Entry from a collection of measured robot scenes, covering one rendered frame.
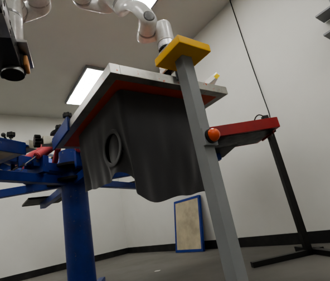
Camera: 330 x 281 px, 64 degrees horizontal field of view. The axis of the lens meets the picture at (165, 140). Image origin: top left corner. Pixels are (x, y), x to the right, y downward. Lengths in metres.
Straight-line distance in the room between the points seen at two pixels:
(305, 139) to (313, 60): 0.77
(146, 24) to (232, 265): 0.90
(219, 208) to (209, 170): 0.10
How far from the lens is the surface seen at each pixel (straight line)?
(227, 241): 0.72
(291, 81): 3.10
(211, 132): 0.72
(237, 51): 3.62
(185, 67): 0.83
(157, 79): 1.02
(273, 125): 2.34
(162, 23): 1.22
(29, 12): 1.38
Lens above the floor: 0.45
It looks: 17 degrees up
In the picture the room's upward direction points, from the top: 11 degrees counter-clockwise
